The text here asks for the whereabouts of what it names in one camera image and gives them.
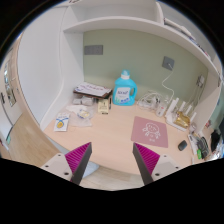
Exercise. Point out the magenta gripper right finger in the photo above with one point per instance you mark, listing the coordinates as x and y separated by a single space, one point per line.
153 166

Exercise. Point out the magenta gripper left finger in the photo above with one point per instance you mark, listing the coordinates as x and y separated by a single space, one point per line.
70 166

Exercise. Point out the pink mouse pad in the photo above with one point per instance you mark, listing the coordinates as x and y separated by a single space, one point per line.
149 132

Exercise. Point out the black computer mouse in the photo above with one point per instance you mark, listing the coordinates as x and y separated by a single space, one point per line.
182 145

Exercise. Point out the blue yellow packet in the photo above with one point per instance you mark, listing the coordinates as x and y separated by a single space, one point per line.
61 122

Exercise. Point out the clear plastic bag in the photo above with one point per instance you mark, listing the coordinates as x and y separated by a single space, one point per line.
79 115

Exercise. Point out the small white bottle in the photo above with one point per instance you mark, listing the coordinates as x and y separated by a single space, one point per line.
160 110

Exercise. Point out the small yellow card box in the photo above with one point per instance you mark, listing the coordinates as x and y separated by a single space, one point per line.
103 106

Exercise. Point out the flat box with white lid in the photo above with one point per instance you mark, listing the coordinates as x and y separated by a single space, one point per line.
89 89

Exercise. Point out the blue detergent bottle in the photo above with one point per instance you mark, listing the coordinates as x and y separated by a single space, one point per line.
125 90

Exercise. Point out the black bag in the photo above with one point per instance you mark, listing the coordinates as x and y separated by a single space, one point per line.
215 138

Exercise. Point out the grey double wall socket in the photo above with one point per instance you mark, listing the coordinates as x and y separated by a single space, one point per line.
93 50

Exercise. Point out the white wall shelf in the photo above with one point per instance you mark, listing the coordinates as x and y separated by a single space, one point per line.
138 15

